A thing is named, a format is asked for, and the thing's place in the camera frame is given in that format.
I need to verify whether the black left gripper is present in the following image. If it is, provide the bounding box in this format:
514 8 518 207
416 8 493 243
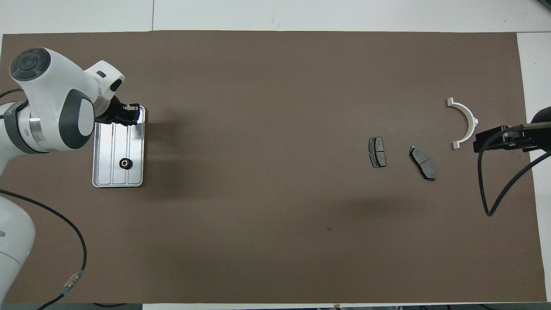
95 96 141 127

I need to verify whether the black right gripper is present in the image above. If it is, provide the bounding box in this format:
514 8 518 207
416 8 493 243
473 106 551 154

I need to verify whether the silver metal tray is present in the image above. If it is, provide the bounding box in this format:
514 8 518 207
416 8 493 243
92 105 146 188

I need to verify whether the elongated dark brake pad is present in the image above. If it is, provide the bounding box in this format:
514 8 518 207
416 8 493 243
409 146 436 182

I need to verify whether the rectangular dark brake pad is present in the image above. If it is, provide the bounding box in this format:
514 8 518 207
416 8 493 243
368 136 387 168

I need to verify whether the brown table mat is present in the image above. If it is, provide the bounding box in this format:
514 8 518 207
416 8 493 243
0 30 547 304

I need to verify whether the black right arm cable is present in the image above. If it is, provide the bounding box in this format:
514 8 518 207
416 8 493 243
478 123 551 217

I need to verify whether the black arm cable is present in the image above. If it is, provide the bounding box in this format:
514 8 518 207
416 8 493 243
0 189 87 310
478 123 551 217

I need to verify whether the white semicircular bracket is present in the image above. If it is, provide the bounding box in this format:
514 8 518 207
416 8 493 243
446 97 479 150

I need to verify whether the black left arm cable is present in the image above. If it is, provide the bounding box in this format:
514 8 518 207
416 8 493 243
0 189 87 310

